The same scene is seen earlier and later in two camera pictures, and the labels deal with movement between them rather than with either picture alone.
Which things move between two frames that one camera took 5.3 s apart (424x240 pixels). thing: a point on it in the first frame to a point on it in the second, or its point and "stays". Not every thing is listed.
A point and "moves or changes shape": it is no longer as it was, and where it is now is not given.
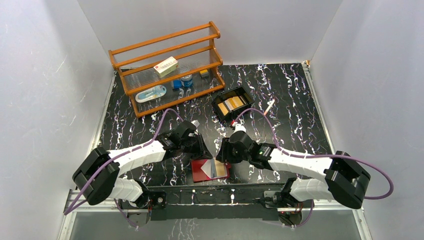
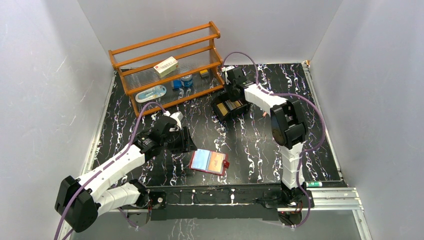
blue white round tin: [187, 80] stays
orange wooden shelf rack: [168, 70] stays
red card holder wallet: [206, 169] moves or changes shape
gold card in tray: [223, 108] stays
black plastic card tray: [229, 104] stays
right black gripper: [225, 156] to [234, 99]
